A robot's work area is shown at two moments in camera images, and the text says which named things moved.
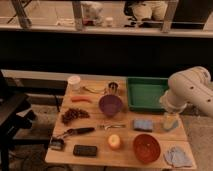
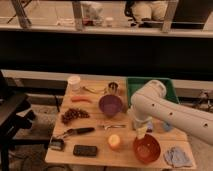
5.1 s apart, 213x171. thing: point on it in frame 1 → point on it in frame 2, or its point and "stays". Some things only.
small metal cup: [113, 86] stays
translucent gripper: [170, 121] → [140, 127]
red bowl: [147, 148] stays
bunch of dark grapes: [73, 113] stays
